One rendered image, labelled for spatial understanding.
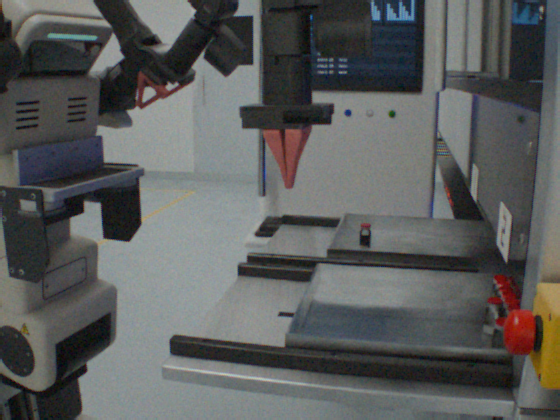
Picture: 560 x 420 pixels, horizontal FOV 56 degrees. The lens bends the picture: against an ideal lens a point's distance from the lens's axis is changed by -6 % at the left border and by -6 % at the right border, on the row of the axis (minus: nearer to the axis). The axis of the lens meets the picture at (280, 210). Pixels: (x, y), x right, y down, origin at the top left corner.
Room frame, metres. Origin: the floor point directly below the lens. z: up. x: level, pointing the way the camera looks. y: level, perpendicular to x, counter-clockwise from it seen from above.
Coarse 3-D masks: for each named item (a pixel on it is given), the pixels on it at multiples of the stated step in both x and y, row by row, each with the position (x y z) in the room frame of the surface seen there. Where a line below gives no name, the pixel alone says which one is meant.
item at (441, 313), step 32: (320, 288) 0.82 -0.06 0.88; (352, 288) 0.82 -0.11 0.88; (384, 288) 0.82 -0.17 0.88; (416, 288) 0.81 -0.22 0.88; (448, 288) 0.80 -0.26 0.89; (480, 288) 0.79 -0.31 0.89; (320, 320) 0.70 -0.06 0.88; (352, 320) 0.70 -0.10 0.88; (384, 320) 0.70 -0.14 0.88; (416, 320) 0.70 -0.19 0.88; (448, 320) 0.69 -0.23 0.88; (480, 320) 0.69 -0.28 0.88; (352, 352) 0.58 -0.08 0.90; (384, 352) 0.57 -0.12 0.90; (416, 352) 0.56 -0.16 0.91; (448, 352) 0.55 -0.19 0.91; (480, 352) 0.55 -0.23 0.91
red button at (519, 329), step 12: (516, 312) 0.42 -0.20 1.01; (528, 312) 0.42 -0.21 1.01; (504, 324) 0.44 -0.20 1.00; (516, 324) 0.41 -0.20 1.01; (528, 324) 0.41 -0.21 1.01; (504, 336) 0.43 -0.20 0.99; (516, 336) 0.41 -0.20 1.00; (528, 336) 0.41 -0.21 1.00; (516, 348) 0.41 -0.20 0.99; (528, 348) 0.41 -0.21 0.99
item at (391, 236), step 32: (352, 224) 1.17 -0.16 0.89; (384, 224) 1.16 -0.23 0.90; (416, 224) 1.14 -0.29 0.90; (448, 224) 1.13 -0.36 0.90; (480, 224) 1.11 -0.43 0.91; (352, 256) 0.92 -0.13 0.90; (384, 256) 0.90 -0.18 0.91; (416, 256) 0.89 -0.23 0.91; (448, 256) 0.88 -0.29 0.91; (480, 256) 0.97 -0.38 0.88
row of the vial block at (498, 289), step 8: (496, 280) 0.73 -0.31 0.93; (504, 280) 0.73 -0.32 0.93; (496, 288) 0.73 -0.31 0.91; (504, 288) 0.70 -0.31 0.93; (512, 288) 0.69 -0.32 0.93; (496, 296) 0.71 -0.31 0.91; (504, 296) 0.67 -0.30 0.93; (512, 296) 0.66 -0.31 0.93; (504, 304) 0.65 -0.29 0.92; (512, 304) 0.64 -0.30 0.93; (504, 312) 0.65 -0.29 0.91
